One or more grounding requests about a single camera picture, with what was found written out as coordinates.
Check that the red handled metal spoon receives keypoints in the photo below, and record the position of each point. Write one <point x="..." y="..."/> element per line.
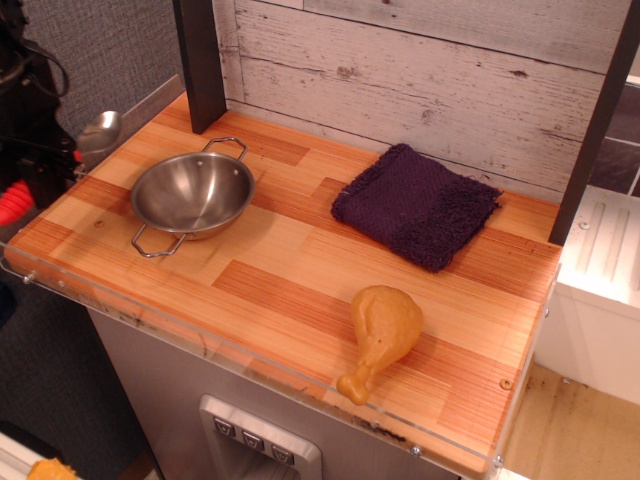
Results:
<point x="100" y="135"/>

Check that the dark right shelf post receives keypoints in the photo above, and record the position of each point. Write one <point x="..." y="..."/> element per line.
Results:
<point x="619" y="68"/>

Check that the stainless steel bowl with handles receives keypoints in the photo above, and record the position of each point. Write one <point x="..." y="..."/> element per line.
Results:
<point x="195" y="195"/>

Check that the yellow toy at bottom left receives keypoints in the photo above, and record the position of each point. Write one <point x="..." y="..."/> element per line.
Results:
<point x="51" y="469"/>

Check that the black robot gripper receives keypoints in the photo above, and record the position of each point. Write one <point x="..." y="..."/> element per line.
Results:
<point x="32" y="83"/>

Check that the white toy sink unit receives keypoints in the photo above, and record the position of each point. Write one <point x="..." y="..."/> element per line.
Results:
<point x="591" y="330"/>

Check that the yellow toy chicken drumstick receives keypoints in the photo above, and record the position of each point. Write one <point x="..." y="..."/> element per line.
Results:
<point x="387" y="325"/>

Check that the grey toy fridge dispenser panel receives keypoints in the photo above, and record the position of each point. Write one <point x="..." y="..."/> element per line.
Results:
<point x="245" y="446"/>

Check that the clear acrylic table edge guard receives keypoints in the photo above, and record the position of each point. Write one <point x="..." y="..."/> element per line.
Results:
<point x="276" y="349"/>

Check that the dark purple folded cloth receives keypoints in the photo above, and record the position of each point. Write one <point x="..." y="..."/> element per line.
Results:
<point x="416" y="207"/>

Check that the dark left shelf post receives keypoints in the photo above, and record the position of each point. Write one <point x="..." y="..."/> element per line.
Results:
<point x="200" y="56"/>

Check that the dark shelf post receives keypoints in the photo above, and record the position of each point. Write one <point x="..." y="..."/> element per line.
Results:
<point x="619" y="68"/>
<point x="200" y="56"/>

